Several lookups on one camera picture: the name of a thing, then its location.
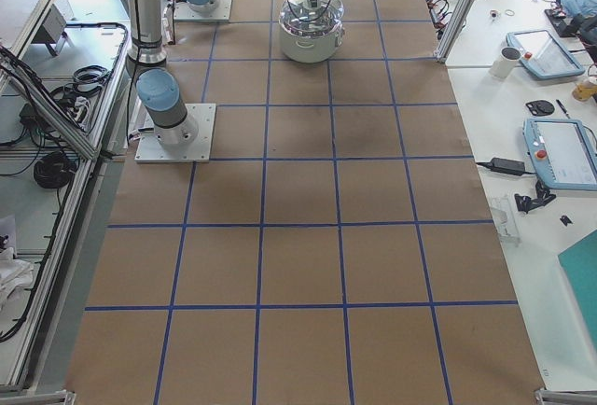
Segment glass pot lid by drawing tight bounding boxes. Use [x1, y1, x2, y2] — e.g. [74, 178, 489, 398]
[279, 0, 344, 37]

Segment light green cooking pot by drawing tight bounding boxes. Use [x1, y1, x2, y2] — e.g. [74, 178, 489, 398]
[279, 0, 344, 63]

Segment white mug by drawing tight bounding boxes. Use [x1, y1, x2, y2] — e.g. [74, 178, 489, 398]
[489, 46, 521, 79]

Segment blue teach pendant far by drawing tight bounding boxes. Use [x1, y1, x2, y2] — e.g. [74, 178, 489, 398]
[506, 29, 585, 80]

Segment blue teach pendant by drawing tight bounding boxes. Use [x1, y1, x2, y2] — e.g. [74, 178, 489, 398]
[506, 29, 585, 80]
[522, 118, 596, 191]

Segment black computer mouse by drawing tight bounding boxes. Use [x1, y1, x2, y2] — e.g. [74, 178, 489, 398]
[525, 100, 555, 117]

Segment black power adapter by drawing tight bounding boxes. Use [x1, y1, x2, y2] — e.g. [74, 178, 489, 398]
[477, 157, 534, 176]

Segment blue teach pendant near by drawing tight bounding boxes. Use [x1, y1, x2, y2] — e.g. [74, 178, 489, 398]
[522, 118, 596, 191]

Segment teal board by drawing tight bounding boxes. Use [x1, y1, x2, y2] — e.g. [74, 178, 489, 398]
[558, 231, 597, 342]

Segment coiled black cables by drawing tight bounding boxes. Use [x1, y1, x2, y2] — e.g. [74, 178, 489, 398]
[33, 150, 78, 190]

